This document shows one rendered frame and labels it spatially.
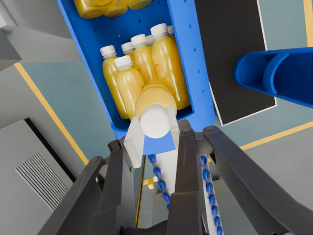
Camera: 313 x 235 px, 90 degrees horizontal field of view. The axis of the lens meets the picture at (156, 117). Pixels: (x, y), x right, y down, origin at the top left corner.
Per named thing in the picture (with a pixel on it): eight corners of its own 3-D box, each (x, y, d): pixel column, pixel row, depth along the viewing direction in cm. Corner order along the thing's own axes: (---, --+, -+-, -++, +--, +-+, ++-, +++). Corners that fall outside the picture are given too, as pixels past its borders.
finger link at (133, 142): (141, 167, 15) (133, 169, 15) (145, 134, 21) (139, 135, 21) (130, 141, 14) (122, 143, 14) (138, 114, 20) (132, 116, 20)
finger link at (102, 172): (129, 176, 13) (96, 184, 13) (135, 144, 18) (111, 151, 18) (122, 161, 13) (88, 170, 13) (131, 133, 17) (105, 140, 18)
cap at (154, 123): (161, 100, 20) (161, 103, 19) (174, 125, 21) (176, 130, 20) (135, 114, 21) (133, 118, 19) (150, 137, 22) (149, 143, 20)
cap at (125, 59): (113, 68, 38) (110, 61, 38) (123, 65, 41) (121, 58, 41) (125, 64, 36) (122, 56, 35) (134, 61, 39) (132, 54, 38)
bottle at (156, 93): (162, 74, 37) (166, 84, 19) (175, 100, 39) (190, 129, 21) (136, 88, 38) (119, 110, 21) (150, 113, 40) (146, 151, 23)
